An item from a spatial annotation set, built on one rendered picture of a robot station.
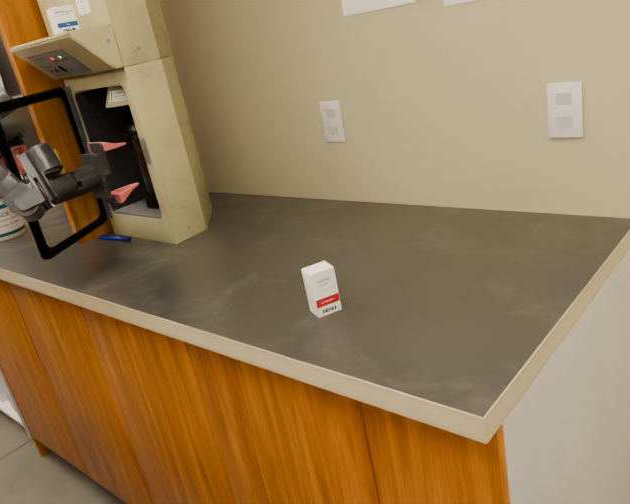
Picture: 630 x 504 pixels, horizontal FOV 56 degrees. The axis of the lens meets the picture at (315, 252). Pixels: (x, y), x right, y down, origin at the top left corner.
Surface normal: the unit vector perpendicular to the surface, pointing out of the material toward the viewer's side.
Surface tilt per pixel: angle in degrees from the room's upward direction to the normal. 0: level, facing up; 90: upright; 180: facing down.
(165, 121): 90
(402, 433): 90
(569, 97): 90
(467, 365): 0
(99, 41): 90
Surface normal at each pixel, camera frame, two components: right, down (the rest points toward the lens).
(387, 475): -0.64, 0.40
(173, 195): 0.75, 0.11
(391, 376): -0.18, -0.92
